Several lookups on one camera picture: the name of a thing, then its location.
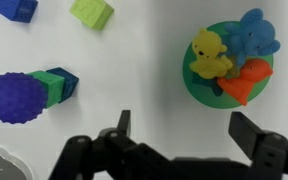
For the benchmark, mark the dark blue stacked block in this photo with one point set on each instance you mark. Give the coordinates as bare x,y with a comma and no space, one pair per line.
70,82

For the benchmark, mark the blue elephant toy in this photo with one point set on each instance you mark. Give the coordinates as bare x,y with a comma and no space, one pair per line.
252,36

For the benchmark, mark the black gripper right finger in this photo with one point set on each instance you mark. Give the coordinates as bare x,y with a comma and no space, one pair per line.
267,150

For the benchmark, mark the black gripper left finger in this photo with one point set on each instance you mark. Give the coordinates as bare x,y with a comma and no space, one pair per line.
112,151

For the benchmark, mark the orange toy animal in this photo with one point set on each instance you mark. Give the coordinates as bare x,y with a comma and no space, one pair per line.
252,72

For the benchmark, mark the yellow bear toy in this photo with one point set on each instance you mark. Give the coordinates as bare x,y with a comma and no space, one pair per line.
210,59

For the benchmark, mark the light green cube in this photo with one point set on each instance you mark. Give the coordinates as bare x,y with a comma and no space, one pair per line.
93,13

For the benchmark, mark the grey metal mounting plate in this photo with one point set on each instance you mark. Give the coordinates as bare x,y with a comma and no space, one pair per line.
13,168

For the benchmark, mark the green stacked block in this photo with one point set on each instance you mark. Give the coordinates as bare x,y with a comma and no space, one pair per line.
52,83

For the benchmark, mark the purple bumpy ball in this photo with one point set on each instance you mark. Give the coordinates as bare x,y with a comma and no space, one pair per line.
22,98

